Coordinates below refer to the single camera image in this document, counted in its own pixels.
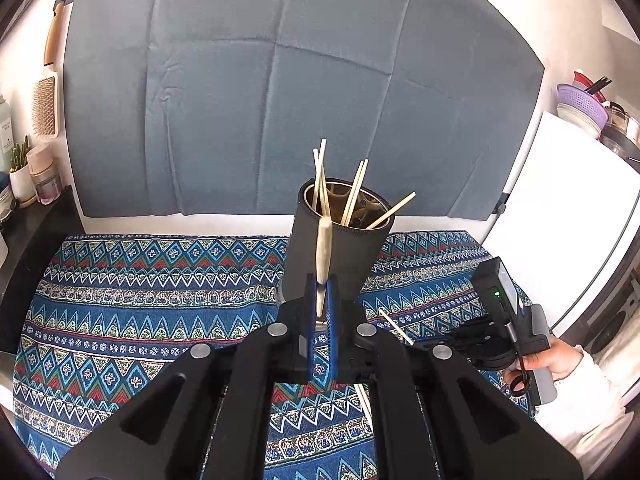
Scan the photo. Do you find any wooden spoon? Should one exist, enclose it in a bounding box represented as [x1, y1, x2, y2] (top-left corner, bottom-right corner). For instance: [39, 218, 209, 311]
[314, 212, 333, 285]

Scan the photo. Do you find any dark grey appliance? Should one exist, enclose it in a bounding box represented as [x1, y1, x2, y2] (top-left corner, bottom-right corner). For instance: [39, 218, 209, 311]
[582, 270, 640, 358]

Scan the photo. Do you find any blue patterned cloth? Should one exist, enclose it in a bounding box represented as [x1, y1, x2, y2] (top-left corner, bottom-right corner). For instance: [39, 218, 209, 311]
[12, 231, 540, 480]

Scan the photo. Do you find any wooden paddle hairbrush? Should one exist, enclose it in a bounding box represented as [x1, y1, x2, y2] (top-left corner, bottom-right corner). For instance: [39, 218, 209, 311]
[31, 73, 61, 141]

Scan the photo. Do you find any stack of white bowls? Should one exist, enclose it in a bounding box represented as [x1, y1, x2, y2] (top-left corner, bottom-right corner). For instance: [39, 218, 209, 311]
[556, 103, 601, 137]

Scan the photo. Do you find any purple colander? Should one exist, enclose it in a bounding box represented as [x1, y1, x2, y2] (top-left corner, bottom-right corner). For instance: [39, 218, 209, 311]
[556, 83, 610, 139]

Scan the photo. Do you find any black utensil cup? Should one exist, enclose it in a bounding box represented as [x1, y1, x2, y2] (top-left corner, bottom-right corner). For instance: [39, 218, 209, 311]
[281, 178, 396, 307]

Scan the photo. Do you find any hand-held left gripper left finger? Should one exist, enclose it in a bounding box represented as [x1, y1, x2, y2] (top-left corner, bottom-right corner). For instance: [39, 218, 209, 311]
[56, 273, 327, 480]

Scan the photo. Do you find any brown-handled brush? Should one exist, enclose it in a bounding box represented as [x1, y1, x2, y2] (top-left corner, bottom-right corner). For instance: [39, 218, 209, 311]
[44, 1, 68, 67]

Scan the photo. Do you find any white pot with cactus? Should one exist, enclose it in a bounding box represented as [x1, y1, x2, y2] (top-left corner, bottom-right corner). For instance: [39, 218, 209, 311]
[8, 135, 37, 207]

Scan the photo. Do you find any grey-blue padded headboard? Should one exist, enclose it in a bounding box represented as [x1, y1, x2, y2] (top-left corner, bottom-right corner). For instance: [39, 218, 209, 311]
[61, 0, 547, 222]

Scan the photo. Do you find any person's right hand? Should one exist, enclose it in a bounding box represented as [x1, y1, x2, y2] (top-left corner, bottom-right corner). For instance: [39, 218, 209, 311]
[502, 344, 585, 387]

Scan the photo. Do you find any slim wooden chopstick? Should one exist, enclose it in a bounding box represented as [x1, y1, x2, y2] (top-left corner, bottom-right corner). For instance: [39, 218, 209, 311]
[347, 159, 370, 228]
[355, 384, 375, 428]
[342, 161, 365, 226]
[316, 138, 328, 213]
[368, 191, 417, 230]
[378, 308, 415, 346]
[313, 148, 331, 217]

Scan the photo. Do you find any black side shelf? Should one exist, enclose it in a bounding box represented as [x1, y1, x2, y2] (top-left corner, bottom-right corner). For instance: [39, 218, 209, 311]
[0, 186, 87, 357]

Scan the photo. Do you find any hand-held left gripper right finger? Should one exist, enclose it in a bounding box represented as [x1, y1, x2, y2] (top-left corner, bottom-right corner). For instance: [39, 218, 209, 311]
[326, 280, 585, 480]

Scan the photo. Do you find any person's right forearm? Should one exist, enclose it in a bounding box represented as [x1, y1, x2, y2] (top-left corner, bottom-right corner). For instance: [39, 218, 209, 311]
[534, 342, 640, 467]

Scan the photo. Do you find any pink jar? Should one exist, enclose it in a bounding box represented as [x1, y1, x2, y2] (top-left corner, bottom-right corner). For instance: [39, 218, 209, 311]
[26, 142, 64, 206]

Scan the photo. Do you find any white lotion bottle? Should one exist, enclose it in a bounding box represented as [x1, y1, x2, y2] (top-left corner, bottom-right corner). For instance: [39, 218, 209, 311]
[0, 93, 14, 174]

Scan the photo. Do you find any white refrigerator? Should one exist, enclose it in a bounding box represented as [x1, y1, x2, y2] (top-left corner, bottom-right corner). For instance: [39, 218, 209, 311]
[479, 109, 640, 342]

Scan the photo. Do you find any steel pot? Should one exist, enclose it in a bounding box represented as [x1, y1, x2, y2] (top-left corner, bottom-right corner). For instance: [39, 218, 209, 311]
[599, 102, 640, 162]

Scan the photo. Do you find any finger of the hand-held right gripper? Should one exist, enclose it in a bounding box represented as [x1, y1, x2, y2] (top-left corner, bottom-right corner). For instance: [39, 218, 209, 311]
[407, 327, 481, 362]

